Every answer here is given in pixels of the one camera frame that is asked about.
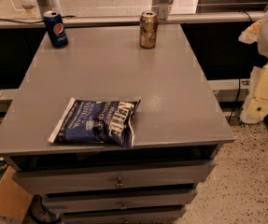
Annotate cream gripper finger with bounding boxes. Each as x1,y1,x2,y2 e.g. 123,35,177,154
238,20,261,44

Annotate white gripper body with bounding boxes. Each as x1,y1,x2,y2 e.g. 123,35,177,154
240,64,268,124

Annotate blue Kettle chip bag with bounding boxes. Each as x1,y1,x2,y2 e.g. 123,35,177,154
49,98,140,147

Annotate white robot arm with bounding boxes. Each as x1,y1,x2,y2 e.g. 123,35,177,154
238,9,268,124

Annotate orange gold soda can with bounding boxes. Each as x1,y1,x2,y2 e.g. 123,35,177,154
139,11,158,49

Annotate blue Pepsi can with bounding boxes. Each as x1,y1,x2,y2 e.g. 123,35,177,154
43,10,68,48

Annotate grey drawer cabinet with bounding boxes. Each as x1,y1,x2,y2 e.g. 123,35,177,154
0,25,234,224

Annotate top grey drawer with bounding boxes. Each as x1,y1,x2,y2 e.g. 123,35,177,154
13,160,216,195

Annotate grey drawer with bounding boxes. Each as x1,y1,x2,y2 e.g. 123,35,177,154
43,189,197,213
62,205,186,224
13,160,216,195

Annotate bottom grey drawer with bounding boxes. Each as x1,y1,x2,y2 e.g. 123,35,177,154
62,205,186,224

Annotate middle grey drawer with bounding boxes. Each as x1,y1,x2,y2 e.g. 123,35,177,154
43,189,197,213

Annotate brown cardboard box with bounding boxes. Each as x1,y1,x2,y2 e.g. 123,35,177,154
0,167,33,224

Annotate grey metal rail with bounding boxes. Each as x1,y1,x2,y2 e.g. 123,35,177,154
0,10,265,29

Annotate black hanging cable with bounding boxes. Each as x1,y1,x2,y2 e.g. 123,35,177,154
227,77,242,123

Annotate black cable on rail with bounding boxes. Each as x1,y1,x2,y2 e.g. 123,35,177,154
0,14,77,25

